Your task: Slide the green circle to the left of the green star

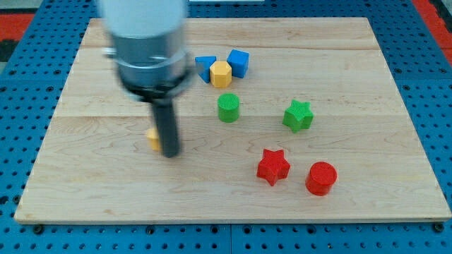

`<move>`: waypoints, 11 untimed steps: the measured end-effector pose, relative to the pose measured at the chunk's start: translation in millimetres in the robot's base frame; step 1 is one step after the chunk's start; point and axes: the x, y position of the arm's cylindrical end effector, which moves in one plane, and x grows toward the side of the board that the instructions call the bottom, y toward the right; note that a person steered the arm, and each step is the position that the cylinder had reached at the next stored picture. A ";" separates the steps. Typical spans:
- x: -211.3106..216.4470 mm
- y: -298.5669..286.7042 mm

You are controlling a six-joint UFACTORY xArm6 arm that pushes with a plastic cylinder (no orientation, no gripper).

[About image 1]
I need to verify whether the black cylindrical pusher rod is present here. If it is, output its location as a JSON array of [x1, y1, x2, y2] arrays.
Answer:
[[152, 99, 181, 158]]

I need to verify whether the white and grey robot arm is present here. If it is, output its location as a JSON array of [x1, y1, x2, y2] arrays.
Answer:
[[96, 0, 195, 158]]

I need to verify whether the red star block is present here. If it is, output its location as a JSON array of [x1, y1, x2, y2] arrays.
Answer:
[[256, 149, 291, 186]]

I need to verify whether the green star block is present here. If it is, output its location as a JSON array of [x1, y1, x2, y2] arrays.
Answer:
[[282, 99, 314, 133]]

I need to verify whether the small yellow block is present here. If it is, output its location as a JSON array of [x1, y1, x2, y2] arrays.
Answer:
[[146, 128, 161, 152]]

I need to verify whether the blue triangle block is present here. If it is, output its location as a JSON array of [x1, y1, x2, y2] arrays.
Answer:
[[194, 56, 217, 83]]

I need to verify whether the green cylinder block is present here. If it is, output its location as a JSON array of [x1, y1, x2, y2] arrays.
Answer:
[[217, 93, 240, 123]]

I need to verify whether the yellow hexagon block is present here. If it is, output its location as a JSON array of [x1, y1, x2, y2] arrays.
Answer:
[[209, 61, 232, 88]]

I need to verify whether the blue cube block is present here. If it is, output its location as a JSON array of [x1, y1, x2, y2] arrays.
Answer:
[[227, 49, 249, 78]]

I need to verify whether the wooden board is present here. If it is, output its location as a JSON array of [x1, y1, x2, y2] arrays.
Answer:
[[15, 18, 451, 224]]

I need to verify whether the red cylinder block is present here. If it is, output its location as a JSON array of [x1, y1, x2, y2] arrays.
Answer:
[[305, 161, 338, 196]]

